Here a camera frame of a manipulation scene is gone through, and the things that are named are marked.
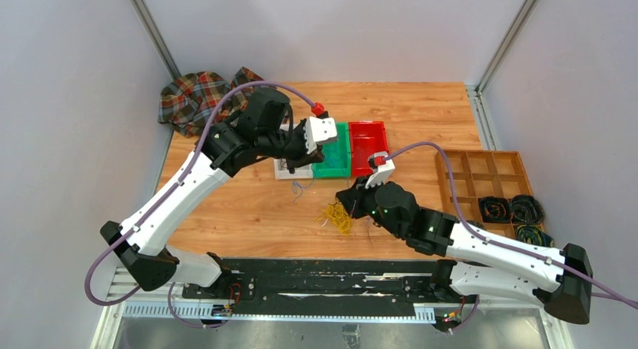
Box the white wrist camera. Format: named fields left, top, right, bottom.
left=365, top=151, right=396, bottom=189
left=304, top=117, right=338, bottom=154

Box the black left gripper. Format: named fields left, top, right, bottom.
left=259, top=118, right=326, bottom=174

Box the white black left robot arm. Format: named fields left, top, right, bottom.
left=100, top=86, right=338, bottom=299

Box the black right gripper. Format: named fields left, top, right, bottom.
left=336, top=174, right=403, bottom=238

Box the red plastic bin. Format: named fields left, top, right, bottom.
left=348, top=121, right=389, bottom=177

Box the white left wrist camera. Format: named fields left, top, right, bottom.
left=304, top=117, right=338, bottom=154

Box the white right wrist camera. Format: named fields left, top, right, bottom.
left=365, top=151, right=396, bottom=189

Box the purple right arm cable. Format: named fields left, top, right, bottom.
left=369, top=141, right=638, bottom=311

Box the green plastic bin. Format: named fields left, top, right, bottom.
left=311, top=123, right=351, bottom=179

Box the plaid flannel cloth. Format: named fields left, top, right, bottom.
left=157, top=67, right=262, bottom=138

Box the wooden compartment tray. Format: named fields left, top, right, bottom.
left=435, top=150, right=554, bottom=247

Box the yellow cable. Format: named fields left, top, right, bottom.
left=315, top=201, right=356, bottom=237

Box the white plastic bin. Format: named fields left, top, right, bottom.
left=273, top=159, right=314, bottom=180

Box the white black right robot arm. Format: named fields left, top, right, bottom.
left=336, top=182, right=593, bottom=325

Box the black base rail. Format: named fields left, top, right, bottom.
left=107, top=256, right=564, bottom=332

